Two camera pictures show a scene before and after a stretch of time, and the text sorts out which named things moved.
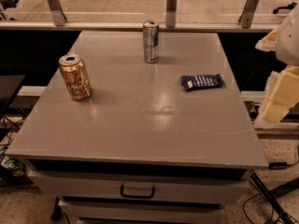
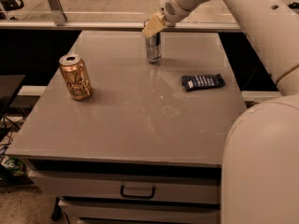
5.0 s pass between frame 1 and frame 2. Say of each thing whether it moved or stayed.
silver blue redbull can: stayed
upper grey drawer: stayed
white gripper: moved
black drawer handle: stayed
